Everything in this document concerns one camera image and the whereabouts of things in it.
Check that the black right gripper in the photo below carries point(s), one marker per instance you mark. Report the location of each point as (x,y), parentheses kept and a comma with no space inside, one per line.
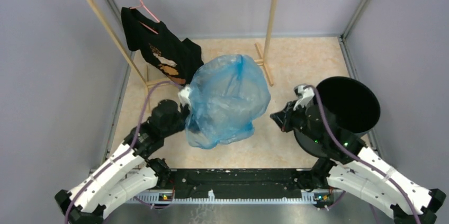
(283,118)

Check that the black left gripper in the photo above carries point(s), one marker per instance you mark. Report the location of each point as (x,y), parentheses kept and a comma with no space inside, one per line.
(186,107)

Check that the blue plastic trash bag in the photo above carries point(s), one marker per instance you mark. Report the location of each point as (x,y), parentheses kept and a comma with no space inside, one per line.
(228,93)

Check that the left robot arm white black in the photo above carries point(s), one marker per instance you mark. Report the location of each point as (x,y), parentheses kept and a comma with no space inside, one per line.
(128,171)

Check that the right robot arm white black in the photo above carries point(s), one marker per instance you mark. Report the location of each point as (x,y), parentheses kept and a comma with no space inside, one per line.
(346,162)

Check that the black round trash bin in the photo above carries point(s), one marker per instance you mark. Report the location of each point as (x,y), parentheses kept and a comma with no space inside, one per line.
(351,110)

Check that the black printed t-shirt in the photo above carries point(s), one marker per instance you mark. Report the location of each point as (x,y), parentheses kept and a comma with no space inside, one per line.
(176,59)

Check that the pink clothes hanger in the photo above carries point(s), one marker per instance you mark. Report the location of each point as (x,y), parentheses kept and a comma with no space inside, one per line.
(142,3)

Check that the wooden clothes rack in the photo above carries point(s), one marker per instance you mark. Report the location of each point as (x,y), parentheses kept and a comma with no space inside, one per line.
(149,84)

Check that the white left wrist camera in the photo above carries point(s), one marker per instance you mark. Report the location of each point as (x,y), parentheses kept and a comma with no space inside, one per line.
(184,96)

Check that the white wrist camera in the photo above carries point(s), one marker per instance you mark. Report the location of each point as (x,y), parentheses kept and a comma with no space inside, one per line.
(304,94)
(184,96)

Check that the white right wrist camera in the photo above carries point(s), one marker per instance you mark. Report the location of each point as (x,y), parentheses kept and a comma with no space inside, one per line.
(304,94)

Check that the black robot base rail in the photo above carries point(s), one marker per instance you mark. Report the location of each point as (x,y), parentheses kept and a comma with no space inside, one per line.
(238,186)

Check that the metal corner frame right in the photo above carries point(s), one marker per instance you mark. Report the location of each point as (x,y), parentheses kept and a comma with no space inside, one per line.
(343,38)

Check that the metal corner frame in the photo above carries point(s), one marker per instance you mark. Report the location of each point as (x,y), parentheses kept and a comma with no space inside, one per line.
(343,38)
(119,70)

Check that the metal corner frame left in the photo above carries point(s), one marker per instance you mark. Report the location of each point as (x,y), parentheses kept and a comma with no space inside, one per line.
(119,70)

